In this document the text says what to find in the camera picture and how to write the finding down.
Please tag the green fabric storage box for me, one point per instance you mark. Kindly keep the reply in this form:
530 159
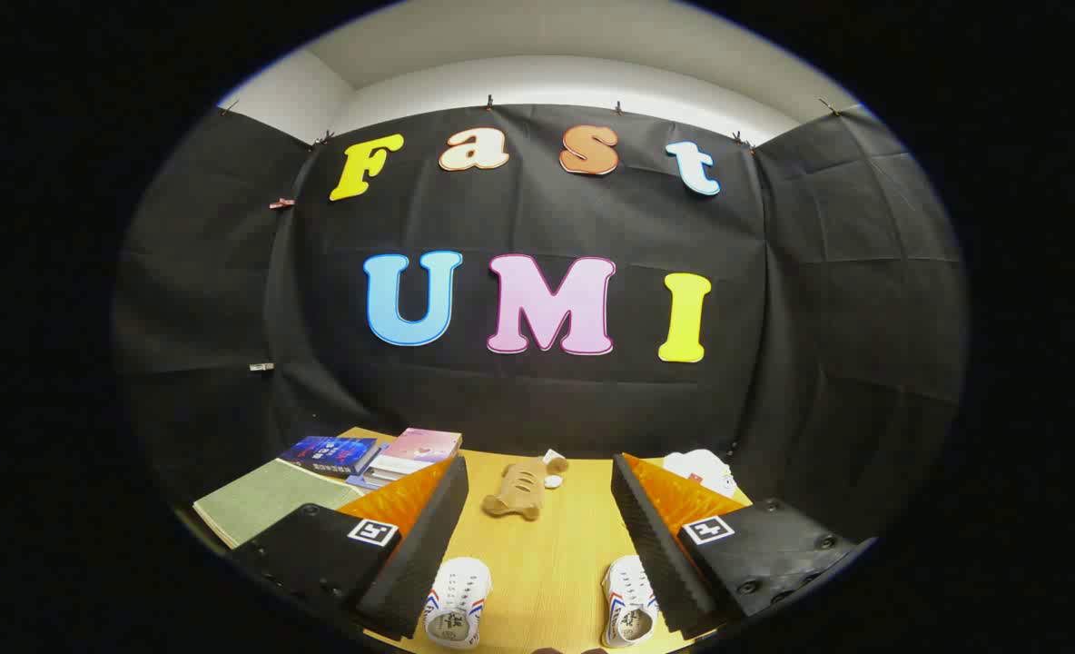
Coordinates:
265 500

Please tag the pink cover book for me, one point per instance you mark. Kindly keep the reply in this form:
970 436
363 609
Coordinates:
421 443

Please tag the white canvas shoe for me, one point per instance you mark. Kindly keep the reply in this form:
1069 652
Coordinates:
458 595
626 595

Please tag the dark blue book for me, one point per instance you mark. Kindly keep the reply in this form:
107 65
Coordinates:
329 452

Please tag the black backdrop cloth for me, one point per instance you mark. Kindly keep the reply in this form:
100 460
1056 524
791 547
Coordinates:
592 400

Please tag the white plush toy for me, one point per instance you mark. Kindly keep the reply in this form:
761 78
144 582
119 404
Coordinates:
701 468

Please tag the brown plush toy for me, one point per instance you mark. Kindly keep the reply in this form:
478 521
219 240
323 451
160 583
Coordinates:
519 490

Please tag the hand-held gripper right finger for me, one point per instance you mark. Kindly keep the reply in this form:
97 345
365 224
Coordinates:
655 554

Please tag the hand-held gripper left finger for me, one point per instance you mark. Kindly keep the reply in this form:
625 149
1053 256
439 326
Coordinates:
424 554

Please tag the white book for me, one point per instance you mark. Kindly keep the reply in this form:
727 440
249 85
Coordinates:
397 467

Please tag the pale blue book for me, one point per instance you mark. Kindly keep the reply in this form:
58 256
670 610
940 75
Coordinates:
365 480

